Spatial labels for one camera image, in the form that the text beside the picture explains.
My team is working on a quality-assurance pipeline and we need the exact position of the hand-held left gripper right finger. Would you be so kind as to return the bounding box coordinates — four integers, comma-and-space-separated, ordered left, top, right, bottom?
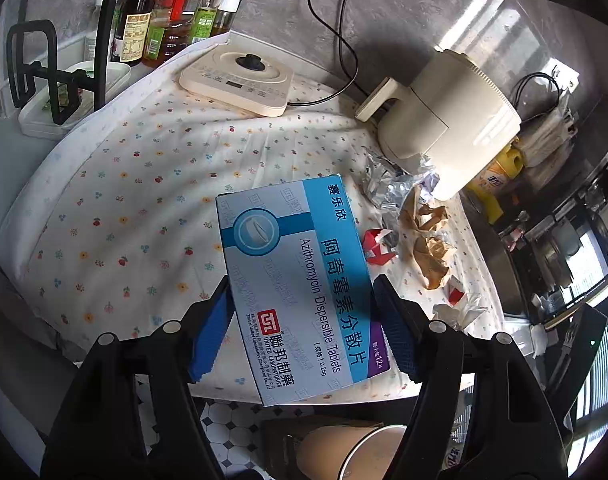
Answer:
371, 274, 582, 480

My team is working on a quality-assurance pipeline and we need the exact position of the small clear bottle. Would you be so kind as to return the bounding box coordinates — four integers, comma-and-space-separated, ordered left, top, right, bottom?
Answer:
84, 0, 117, 61

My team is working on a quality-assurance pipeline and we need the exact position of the silver snack wrapper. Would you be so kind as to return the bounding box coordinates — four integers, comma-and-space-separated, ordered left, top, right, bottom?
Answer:
360, 146, 441, 211

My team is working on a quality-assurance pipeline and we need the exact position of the floral white tablecloth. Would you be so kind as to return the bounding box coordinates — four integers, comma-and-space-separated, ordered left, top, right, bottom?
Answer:
0, 30, 527, 406

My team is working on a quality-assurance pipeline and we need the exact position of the black metal rack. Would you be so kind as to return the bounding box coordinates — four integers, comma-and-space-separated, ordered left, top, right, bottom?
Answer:
6, 0, 122, 126

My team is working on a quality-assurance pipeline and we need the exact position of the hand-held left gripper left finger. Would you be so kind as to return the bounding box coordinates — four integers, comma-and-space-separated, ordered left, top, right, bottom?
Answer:
40, 276, 235, 480

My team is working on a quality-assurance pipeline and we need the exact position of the amber oil bottle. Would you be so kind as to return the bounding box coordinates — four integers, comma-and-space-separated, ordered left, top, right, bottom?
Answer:
143, 0, 197, 68

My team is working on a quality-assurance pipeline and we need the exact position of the white plastic container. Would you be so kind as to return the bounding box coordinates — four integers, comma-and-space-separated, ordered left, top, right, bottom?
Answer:
18, 60, 132, 136

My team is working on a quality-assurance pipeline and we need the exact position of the metal dish rack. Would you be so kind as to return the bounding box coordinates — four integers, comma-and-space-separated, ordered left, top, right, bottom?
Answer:
499, 152, 608, 326

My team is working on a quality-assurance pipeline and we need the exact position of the dark soy sauce bottle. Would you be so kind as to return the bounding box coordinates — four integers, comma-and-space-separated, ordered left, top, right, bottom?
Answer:
116, 0, 157, 64

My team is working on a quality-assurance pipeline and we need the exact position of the blue white medicine box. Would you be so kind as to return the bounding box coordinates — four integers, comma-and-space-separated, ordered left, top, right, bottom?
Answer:
215, 174, 392, 407

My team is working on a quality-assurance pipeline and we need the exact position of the bundle of plastic bags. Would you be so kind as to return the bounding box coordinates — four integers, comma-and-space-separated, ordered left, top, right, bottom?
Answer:
519, 105, 580, 168

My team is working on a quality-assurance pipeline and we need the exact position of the small red white wrapper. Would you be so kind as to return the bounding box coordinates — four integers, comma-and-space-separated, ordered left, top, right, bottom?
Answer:
441, 280, 465, 307

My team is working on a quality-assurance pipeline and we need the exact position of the stainless steel sink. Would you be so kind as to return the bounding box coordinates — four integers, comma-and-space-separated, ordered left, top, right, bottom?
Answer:
461, 195, 532, 317

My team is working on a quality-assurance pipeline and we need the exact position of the cream kettle base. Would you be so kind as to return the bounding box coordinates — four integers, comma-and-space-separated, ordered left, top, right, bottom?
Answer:
179, 40, 296, 118

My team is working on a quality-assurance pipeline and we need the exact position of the white top oil dispenser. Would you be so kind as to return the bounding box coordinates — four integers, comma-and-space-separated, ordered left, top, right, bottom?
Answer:
214, 0, 257, 36

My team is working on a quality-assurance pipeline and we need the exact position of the cream air fryer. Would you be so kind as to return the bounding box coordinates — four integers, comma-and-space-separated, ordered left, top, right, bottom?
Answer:
355, 49, 523, 202

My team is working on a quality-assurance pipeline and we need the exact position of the brown paper cup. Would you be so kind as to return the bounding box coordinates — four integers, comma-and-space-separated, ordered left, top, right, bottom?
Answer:
296, 424, 409, 480

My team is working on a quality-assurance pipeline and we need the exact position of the thin black cable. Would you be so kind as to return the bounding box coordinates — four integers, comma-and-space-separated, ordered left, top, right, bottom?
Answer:
511, 72, 565, 111

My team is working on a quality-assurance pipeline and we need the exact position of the black power cable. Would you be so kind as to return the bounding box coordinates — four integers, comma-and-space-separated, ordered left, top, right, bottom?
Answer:
286, 0, 371, 108

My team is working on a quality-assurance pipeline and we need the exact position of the yellow detergent bottle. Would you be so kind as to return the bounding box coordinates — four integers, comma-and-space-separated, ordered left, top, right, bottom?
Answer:
466, 142, 527, 223

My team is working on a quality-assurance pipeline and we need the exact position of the white power strip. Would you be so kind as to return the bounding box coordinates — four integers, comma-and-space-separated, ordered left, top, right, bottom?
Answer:
546, 57, 582, 93

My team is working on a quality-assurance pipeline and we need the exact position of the crumpled brown paper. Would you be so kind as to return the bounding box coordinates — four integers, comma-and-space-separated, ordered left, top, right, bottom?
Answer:
414, 232, 457, 291
399, 187, 450, 235

